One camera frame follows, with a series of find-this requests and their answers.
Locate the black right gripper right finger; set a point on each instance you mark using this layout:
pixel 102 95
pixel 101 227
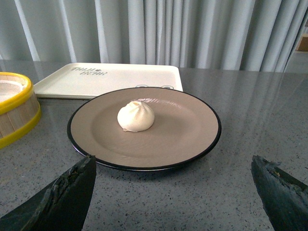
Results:
pixel 284 198

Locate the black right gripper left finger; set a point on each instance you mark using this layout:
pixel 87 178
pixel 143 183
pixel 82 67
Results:
pixel 61 206

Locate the beige plate with black rim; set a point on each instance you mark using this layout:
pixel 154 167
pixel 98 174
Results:
pixel 185 128

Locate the white steamed bun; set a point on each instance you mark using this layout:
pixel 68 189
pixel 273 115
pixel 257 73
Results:
pixel 135 116

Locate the cream rectangular bear tray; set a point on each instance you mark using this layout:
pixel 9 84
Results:
pixel 88 80

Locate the bamboo steamer with yellow rims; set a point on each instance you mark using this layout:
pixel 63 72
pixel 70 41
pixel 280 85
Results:
pixel 19 114

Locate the white steamer liner cloth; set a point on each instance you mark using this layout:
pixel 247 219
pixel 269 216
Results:
pixel 9 89

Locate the brown cardboard box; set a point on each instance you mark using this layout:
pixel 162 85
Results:
pixel 303 43

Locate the grey pleated curtain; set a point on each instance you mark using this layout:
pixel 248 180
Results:
pixel 253 35

